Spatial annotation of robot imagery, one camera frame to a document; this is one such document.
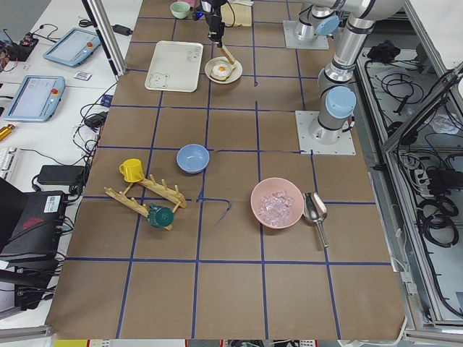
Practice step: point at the fried egg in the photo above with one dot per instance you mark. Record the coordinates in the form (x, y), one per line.
(221, 70)

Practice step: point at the pink bowl with ice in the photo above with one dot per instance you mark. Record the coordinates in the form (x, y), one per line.
(277, 203)

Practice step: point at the teach pendant near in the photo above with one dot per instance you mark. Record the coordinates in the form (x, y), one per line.
(37, 99)

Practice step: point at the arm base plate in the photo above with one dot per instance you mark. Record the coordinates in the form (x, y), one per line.
(314, 139)
(300, 36)

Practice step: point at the black laptop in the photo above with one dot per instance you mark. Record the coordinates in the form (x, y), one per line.
(30, 223)

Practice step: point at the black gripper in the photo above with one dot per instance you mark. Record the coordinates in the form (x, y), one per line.
(215, 24)

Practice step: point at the bread slice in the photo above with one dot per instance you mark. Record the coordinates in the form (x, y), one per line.
(227, 54)
(222, 79)

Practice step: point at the cream bear tray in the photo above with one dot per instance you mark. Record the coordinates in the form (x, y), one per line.
(175, 66)

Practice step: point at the dark green cup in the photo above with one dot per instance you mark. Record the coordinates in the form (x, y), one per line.
(160, 216)

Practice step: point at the cream round plate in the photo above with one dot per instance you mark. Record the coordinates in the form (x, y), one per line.
(235, 70)

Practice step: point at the blue bowl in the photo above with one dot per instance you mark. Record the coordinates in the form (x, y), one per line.
(193, 158)

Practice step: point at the teach pendant far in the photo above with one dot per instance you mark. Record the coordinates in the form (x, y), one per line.
(73, 48)

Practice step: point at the teach pendant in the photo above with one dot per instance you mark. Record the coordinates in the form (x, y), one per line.
(37, 99)
(73, 48)

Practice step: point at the bread slice under egg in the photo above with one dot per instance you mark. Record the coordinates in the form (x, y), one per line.
(222, 79)

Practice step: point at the wooden cutting board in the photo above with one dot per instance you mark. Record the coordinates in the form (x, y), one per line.
(237, 13)

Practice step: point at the yellow cup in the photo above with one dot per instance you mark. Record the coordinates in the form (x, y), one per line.
(132, 170)

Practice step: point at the green bowl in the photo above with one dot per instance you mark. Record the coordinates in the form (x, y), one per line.
(180, 9)

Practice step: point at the metal scoop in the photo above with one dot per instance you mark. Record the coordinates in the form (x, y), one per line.
(315, 213)

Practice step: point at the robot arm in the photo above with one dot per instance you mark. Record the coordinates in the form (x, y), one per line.
(211, 9)
(337, 101)

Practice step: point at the black power adapter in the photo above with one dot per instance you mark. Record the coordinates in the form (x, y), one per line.
(70, 176)

